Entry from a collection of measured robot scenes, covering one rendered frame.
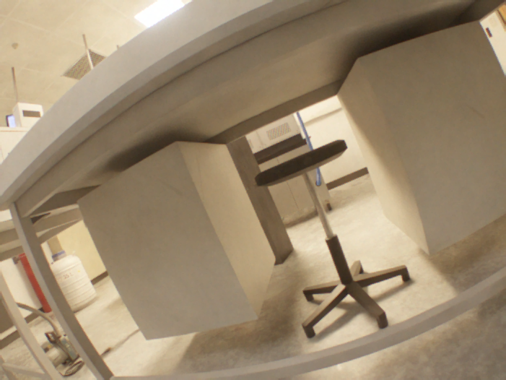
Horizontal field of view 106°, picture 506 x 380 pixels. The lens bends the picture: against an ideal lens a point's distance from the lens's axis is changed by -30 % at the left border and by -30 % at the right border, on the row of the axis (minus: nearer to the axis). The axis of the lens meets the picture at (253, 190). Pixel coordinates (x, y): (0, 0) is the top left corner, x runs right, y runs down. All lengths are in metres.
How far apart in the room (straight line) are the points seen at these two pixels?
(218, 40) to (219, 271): 0.65
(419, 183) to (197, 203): 0.66
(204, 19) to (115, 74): 0.22
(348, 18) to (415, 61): 0.35
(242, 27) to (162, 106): 0.23
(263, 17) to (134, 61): 0.27
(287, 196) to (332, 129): 1.52
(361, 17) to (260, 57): 0.22
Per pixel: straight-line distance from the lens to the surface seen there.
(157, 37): 0.59
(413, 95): 0.83
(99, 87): 0.65
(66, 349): 2.00
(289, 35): 0.55
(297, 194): 2.61
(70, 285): 3.49
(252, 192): 1.75
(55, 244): 5.03
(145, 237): 0.95
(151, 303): 1.06
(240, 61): 0.54
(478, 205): 0.95
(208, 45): 0.52
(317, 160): 0.82
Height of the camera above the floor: 0.63
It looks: 3 degrees down
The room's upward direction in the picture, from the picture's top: 24 degrees counter-clockwise
